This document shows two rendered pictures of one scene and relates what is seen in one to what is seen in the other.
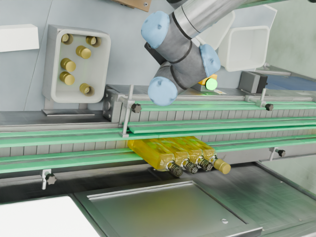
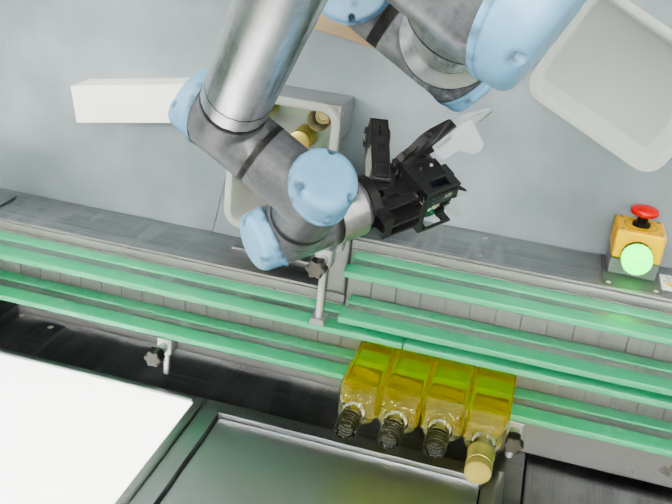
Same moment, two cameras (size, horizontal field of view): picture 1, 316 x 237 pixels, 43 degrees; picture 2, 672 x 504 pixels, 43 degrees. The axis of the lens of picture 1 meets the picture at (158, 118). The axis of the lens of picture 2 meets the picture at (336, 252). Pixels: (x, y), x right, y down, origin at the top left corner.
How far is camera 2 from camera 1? 91 cm
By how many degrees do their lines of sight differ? 46
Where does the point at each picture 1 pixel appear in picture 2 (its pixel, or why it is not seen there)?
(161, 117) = (455, 309)
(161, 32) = (179, 113)
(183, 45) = (235, 146)
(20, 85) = (207, 185)
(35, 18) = not seen: hidden behind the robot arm
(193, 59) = (266, 177)
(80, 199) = (199, 412)
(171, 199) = (369, 491)
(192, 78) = (287, 222)
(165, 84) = (249, 224)
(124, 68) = not seen: hidden behind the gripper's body
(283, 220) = not seen: outside the picture
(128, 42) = (423, 126)
